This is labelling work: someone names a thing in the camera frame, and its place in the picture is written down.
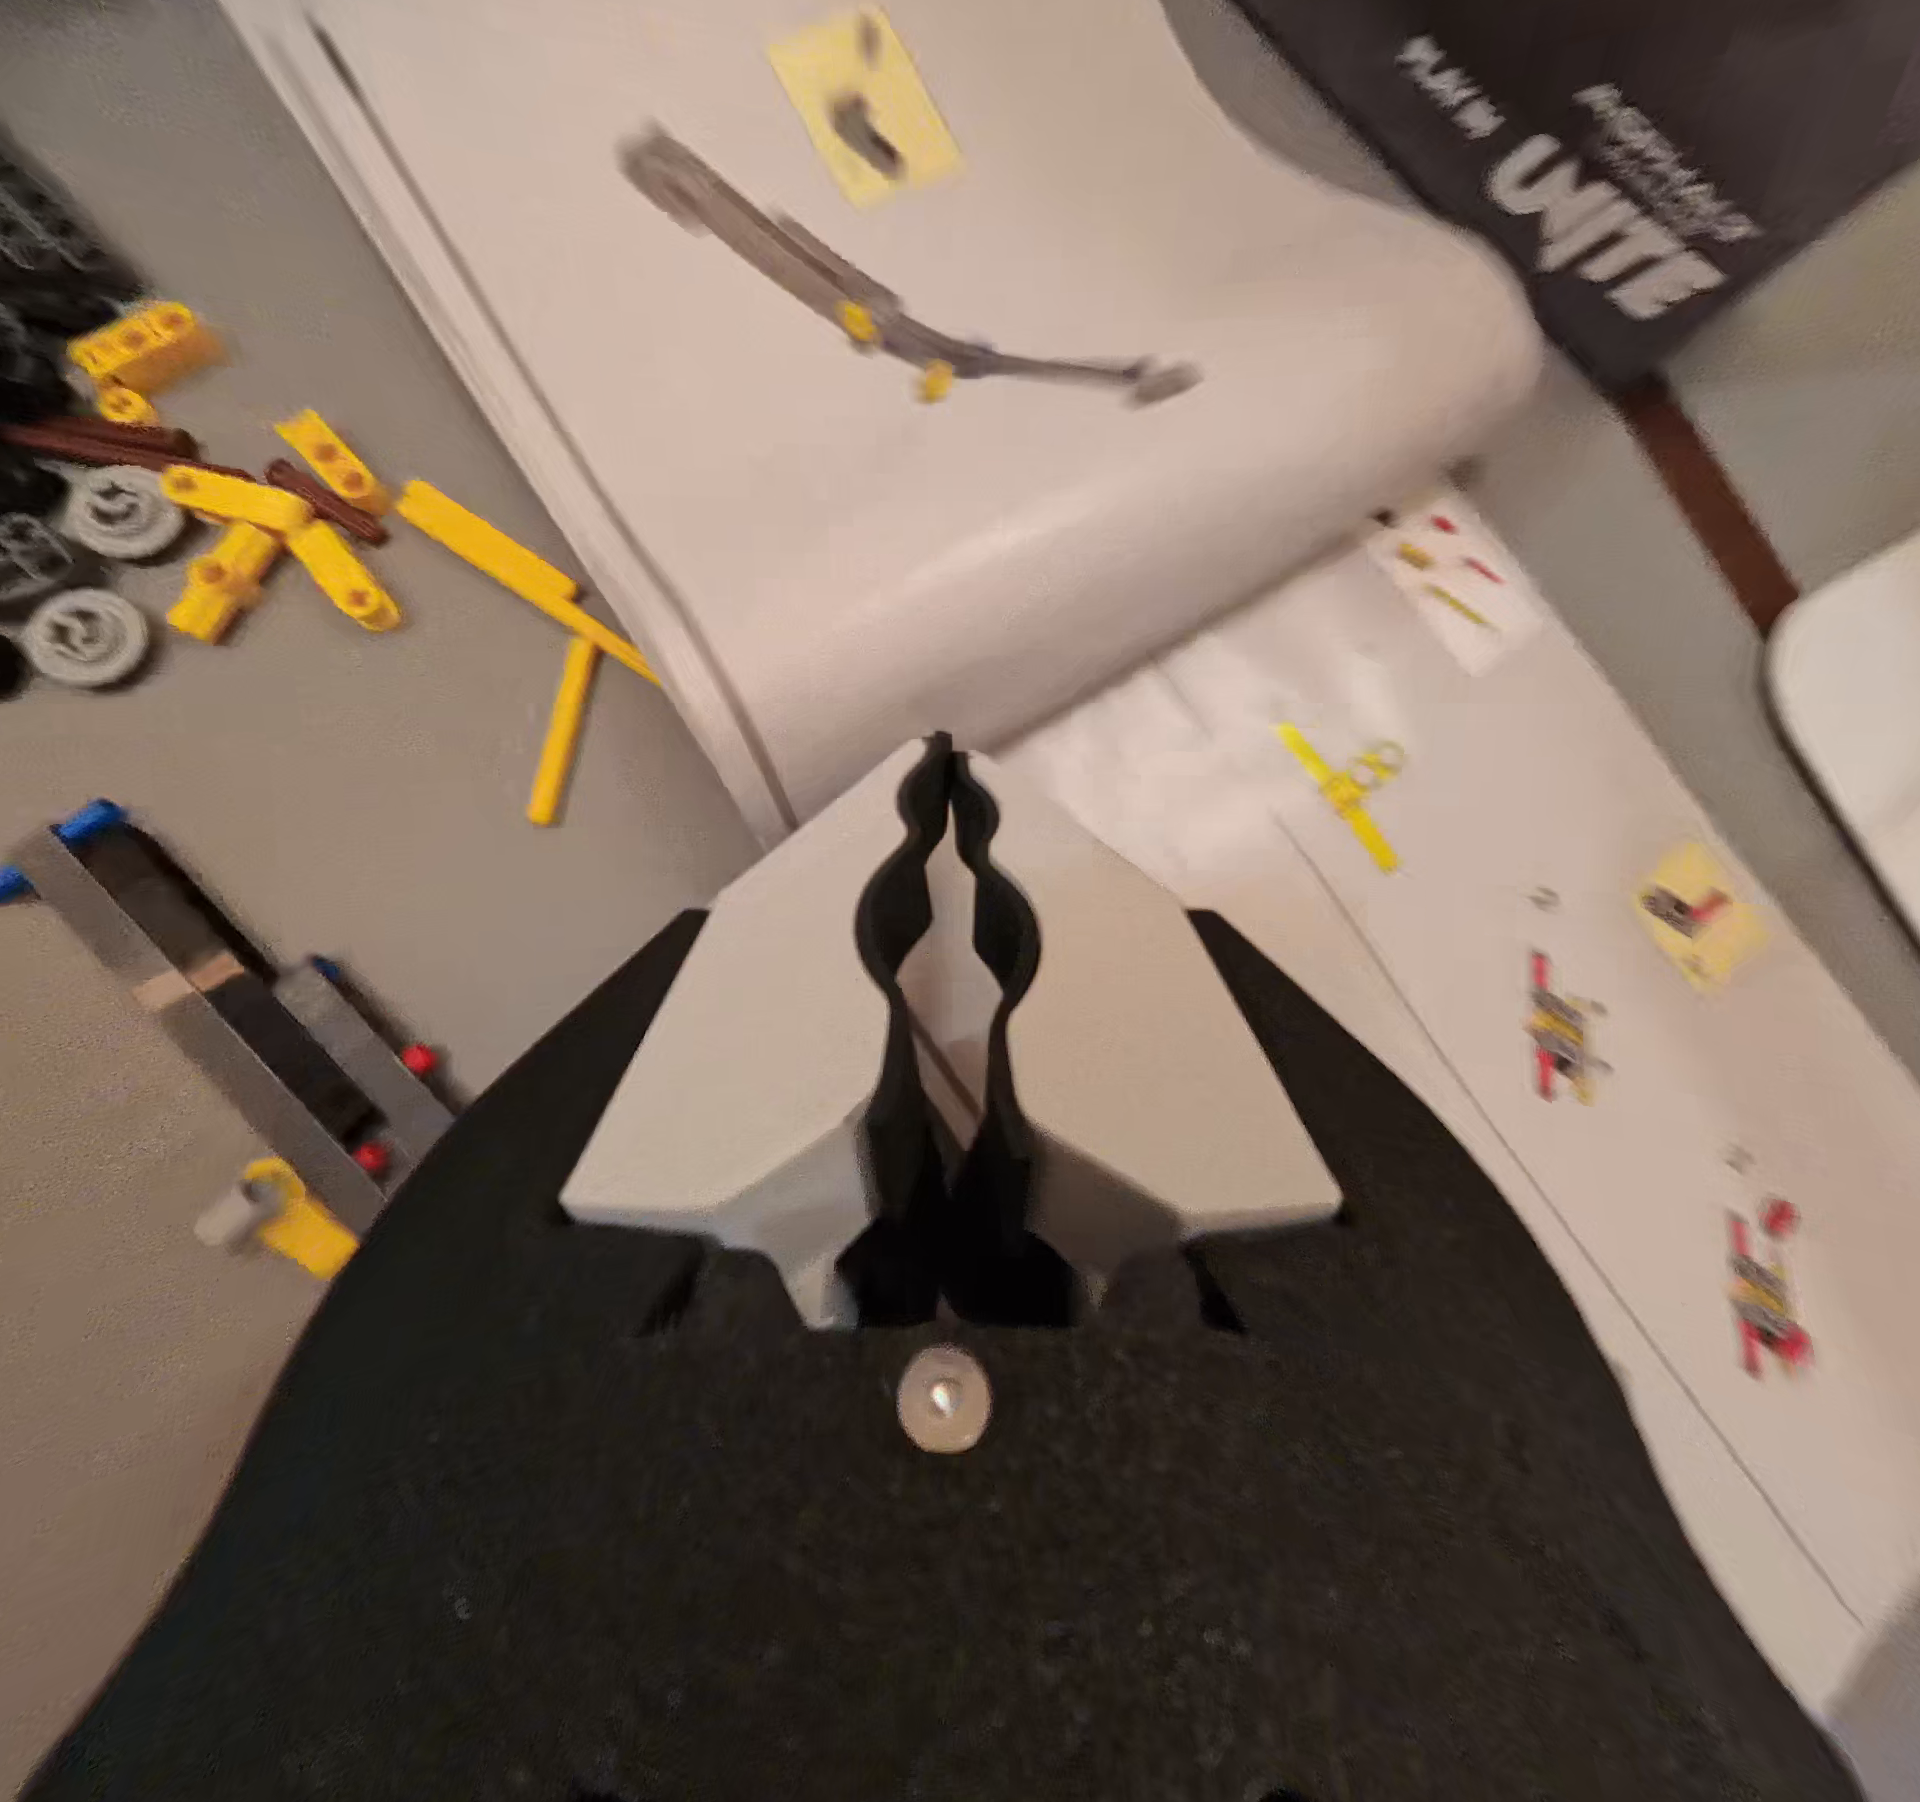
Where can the light grey lego pin connector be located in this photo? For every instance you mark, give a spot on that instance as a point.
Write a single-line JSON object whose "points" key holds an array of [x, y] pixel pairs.
{"points": [[234, 1214]]}

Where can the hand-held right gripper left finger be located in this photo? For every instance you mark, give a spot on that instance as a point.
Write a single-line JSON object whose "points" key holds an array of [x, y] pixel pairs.
{"points": [[737, 1084]]}

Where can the lego set box with yellow car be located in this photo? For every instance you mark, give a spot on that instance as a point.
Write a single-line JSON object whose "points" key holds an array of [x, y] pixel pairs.
{"points": [[1575, 33]]}

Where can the cluster of small black lego pieces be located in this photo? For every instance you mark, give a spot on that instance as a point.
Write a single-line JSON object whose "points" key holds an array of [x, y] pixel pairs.
{"points": [[31, 556]]}

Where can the instruction booklet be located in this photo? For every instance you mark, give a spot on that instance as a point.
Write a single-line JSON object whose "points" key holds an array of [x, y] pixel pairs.
{"points": [[1050, 482]]}

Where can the dark brown lego axle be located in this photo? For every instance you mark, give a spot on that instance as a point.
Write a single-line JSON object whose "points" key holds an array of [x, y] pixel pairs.
{"points": [[92, 440], [326, 504]]}

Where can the cluster of yellow lego pieces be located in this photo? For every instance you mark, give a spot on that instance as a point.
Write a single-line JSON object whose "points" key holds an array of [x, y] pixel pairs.
{"points": [[343, 542]]}

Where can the long grey lego beam assembly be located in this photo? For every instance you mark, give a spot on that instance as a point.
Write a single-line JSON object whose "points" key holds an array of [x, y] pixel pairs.
{"points": [[224, 1021]]}

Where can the white document stand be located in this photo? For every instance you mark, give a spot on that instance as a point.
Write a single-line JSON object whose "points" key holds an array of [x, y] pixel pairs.
{"points": [[1860, 722]]}

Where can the light grey round lego piece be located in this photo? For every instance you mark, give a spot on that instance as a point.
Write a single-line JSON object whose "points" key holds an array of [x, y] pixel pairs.
{"points": [[88, 636], [122, 510]]}

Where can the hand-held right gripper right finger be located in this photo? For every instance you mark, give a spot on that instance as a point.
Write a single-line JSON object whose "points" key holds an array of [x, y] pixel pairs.
{"points": [[1169, 1084]]}

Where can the stack of long black lego beams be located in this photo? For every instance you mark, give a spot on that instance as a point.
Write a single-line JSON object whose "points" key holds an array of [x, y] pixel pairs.
{"points": [[43, 242]]}

